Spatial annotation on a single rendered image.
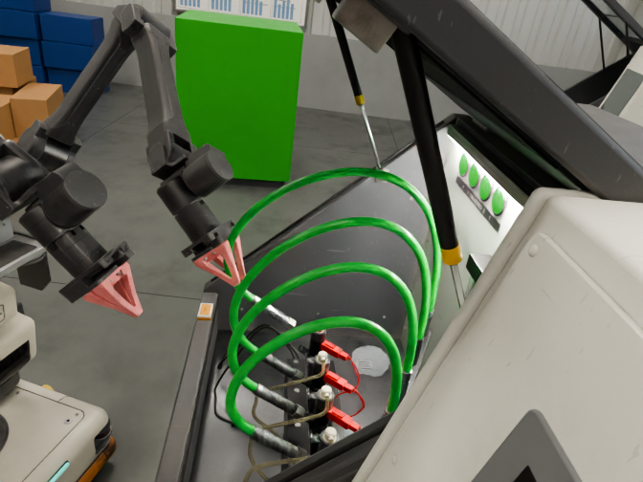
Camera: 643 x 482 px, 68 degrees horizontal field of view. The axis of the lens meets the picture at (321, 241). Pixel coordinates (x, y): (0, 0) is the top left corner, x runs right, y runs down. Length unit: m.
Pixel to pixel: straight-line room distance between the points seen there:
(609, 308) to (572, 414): 0.07
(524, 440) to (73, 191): 0.56
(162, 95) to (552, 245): 0.76
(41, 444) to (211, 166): 1.30
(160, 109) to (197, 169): 0.19
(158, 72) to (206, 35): 2.97
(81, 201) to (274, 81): 3.40
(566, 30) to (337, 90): 3.18
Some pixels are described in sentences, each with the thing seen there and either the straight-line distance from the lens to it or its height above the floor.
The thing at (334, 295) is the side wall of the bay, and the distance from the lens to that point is 1.26.
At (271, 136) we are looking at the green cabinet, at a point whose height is 0.48.
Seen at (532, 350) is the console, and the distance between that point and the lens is 0.38.
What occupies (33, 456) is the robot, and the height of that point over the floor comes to 0.28.
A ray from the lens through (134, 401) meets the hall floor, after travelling 2.31.
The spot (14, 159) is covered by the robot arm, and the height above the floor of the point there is 1.41.
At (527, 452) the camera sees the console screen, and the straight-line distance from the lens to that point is 0.37.
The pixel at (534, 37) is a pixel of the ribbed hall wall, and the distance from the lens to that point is 7.67.
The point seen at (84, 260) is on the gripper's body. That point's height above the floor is 1.30.
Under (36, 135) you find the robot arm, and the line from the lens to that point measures 1.27.
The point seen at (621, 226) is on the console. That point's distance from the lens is 0.40.
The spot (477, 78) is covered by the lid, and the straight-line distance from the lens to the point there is 0.37.
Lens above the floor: 1.67
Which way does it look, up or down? 28 degrees down
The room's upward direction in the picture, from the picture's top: 8 degrees clockwise
